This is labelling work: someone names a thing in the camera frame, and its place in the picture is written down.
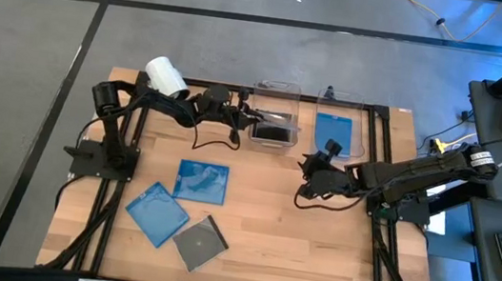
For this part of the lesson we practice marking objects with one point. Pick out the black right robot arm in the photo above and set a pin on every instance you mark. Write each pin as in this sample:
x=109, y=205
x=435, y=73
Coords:
x=419, y=175

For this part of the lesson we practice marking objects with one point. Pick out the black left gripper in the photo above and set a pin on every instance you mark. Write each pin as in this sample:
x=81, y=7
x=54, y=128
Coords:
x=238, y=110

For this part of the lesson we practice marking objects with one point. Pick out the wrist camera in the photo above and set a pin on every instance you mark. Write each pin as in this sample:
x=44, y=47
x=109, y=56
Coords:
x=235, y=136
x=333, y=148

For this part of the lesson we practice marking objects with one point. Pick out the small black clamp post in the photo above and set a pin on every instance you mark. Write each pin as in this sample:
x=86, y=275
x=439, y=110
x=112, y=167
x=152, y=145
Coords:
x=329, y=91

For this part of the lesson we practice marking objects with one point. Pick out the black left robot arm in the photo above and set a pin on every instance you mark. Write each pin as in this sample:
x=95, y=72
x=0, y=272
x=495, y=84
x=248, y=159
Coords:
x=111, y=142

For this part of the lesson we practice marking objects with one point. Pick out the clear plastic bin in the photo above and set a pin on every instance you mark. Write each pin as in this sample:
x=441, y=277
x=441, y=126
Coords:
x=342, y=104
x=278, y=97

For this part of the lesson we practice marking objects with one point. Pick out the white paper sheet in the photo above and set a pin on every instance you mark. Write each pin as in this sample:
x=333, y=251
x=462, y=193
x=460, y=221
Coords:
x=435, y=221

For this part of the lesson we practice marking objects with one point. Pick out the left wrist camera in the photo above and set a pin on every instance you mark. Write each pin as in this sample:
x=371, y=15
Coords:
x=235, y=136

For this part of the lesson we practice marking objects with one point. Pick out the blue translucent jewel case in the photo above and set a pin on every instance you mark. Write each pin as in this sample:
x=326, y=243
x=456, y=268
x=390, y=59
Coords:
x=157, y=215
x=329, y=126
x=200, y=182

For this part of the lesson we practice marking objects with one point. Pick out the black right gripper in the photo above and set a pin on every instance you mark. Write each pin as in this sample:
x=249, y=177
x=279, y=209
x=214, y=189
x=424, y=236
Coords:
x=335, y=179

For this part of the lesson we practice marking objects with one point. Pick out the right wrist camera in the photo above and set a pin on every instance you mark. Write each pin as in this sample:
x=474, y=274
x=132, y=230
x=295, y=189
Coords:
x=333, y=148

